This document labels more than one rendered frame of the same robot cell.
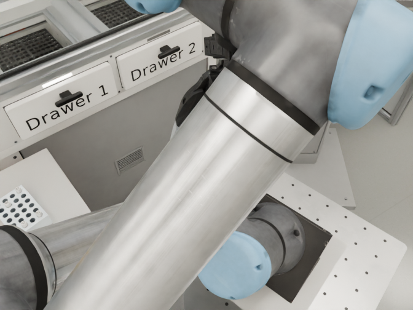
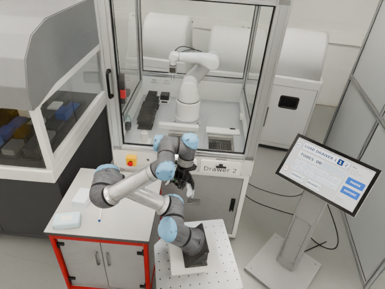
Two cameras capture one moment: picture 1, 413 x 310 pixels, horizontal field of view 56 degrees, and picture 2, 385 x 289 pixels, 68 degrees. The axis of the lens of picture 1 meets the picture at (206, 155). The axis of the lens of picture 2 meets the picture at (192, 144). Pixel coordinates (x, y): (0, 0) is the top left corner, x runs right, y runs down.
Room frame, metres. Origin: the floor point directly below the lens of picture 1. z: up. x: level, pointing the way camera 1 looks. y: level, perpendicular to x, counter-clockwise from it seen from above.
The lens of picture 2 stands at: (-0.41, -0.72, 2.20)
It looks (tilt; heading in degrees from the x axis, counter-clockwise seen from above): 35 degrees down; 39
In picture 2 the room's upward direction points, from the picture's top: 4 degrees clockwise
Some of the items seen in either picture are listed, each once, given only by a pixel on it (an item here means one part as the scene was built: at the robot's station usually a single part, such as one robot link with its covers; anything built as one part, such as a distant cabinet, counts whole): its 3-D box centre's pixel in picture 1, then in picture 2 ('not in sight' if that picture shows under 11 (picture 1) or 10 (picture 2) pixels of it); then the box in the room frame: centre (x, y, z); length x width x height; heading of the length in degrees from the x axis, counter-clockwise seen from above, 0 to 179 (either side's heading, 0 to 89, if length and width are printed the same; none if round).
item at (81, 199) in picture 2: not in sight; (82, 198); (0.15, 0.63, 0.79); 0.13 x 0.09 x 0.05; 34
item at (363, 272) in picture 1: (271, 268); (193, 259); (0.37, -0.16, 0.70); 0.45 x 0.44 x 0.12; 51
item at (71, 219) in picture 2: not in sight; (67, 220); (-0.02, 0.53, 0.78); 0.15 x 0.10 x 0.04; 143
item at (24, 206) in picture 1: (21, 214); not in sight; (0.47, 0.44, 0.78); 0.12 x 0.08 x 0.04; 46
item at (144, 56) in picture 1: (162, 55); (220, 167); (0.96, 0.13, 0.87); 0.29 x 0.02 x 0.11; 129
